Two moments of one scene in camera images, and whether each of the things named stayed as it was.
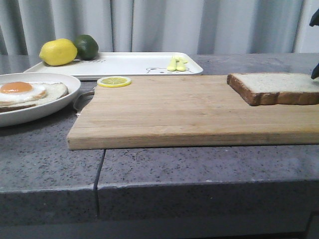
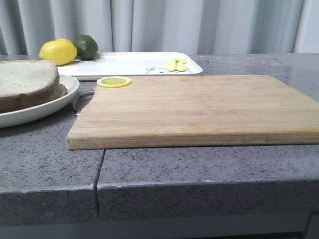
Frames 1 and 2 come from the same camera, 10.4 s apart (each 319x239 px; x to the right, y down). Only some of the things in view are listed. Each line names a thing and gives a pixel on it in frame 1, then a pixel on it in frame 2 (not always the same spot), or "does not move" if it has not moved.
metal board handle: [85, 94] does not move
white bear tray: [120, 65] does not move
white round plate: [19, 115] does not move
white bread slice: [276, 88] to [24, 83]
